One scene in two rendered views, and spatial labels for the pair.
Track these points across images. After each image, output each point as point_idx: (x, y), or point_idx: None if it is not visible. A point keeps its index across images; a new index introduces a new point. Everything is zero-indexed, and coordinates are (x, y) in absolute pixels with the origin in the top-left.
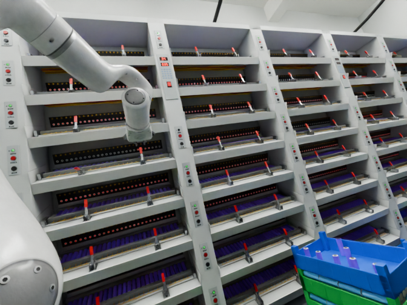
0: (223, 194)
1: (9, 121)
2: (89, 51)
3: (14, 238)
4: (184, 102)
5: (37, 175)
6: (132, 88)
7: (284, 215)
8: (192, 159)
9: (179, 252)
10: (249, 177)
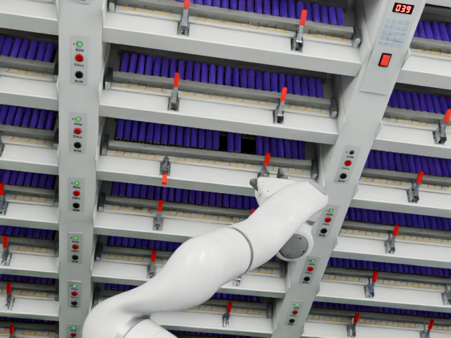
0: (367, 259)
1: (78, 74)
2: (259, 263)
3: None
4: None
5: (102, 150)
6: (294, 233)
7: (445, 311)
8: (347, 202)
9: (262, 296)
10: (432, 245)
